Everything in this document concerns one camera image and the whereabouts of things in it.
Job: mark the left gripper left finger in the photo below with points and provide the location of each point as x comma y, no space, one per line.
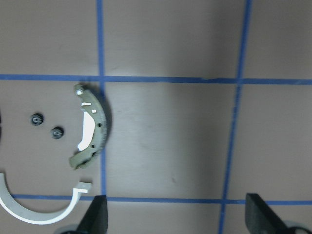
95,220

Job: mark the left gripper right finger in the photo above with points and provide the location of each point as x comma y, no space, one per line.
261,219

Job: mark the black bearing gear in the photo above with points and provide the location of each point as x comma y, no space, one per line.
57,132
37,119

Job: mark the olive green brake shoe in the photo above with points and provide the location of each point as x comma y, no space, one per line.
97,123

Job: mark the black brake pad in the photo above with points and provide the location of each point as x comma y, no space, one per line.
0,126

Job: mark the white curved plastic bracket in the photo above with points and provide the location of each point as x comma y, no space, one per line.
37,218

